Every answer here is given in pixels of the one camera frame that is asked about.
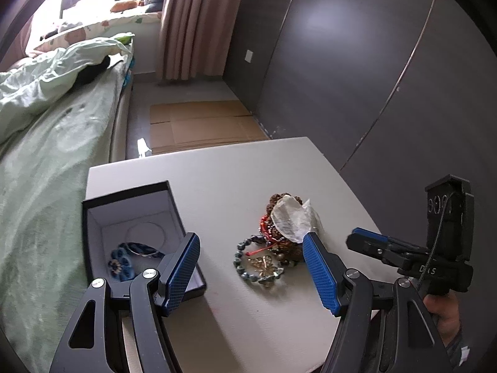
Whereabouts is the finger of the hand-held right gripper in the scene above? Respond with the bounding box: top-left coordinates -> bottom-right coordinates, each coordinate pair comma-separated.
345,227 -> 428,269

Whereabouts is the person's right hand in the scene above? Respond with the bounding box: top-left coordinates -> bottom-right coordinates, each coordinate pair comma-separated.
423,291 -> 463,348

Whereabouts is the blue flower ornament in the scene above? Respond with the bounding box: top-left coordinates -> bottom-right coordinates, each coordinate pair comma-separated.
107,249 -> 135,281

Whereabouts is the brown seed bead bracelet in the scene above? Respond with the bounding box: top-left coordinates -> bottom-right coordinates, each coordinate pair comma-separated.
266,192 -> 307,265

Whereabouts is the dark bead bracelet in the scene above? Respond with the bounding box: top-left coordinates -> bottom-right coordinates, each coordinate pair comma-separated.
250,235 -> 300,268

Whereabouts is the clear plastic bag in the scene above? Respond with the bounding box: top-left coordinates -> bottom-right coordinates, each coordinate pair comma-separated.
272,196 -> 324,244

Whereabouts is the blue-grey bead bracelet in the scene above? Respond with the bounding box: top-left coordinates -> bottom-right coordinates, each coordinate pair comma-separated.
234,241 -> 285,285

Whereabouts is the dark grey wardrobe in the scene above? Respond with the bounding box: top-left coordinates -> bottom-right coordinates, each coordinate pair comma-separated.
223,0 -> 497,206

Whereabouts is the black jewelry box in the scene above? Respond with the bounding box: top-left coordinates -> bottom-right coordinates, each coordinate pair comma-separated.
81,181 -> 207,312

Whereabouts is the bed with green sheet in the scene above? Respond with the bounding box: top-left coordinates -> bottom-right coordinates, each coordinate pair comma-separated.
0,41 -> 136,360

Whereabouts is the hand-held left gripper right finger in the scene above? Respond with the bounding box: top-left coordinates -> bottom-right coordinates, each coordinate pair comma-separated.
302,232 -> 455,373

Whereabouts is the thin silver bangle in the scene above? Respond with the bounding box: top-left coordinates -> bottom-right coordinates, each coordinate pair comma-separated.
126,221 -> 169,257

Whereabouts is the blue patterned bangle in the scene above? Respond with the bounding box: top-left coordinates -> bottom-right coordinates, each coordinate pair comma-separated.
116,242 -> 168,261

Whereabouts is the pink curtain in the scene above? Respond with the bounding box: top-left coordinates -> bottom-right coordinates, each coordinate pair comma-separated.
157,0 -> 250,85

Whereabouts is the black garment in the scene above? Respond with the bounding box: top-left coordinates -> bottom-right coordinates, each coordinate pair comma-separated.
74,55 -> 112,87

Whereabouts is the gold ornament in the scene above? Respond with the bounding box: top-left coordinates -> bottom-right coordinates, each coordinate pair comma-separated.
248,256 -> 281,273

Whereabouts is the light green duvet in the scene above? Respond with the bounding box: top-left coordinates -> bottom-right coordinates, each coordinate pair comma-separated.
0,33 -> 136,143

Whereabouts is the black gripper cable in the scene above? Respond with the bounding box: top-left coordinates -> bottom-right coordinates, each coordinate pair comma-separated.
418,196 -> 455,286

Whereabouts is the flat cardboard sheet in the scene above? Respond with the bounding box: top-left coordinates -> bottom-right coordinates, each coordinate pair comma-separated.
149,100 -> 269,154

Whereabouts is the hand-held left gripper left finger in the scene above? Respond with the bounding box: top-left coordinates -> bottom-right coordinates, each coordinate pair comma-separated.
48,232 -> 201,373

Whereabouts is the red bead bracelet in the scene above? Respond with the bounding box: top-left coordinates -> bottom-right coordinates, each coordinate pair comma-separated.
259,214 -> 285,248

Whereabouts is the person's right forearm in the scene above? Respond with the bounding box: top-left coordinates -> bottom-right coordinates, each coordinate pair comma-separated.
443,328 -> 473,373

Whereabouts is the patterned pillow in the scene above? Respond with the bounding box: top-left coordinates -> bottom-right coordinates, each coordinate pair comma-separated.
33,11 -> 162,53

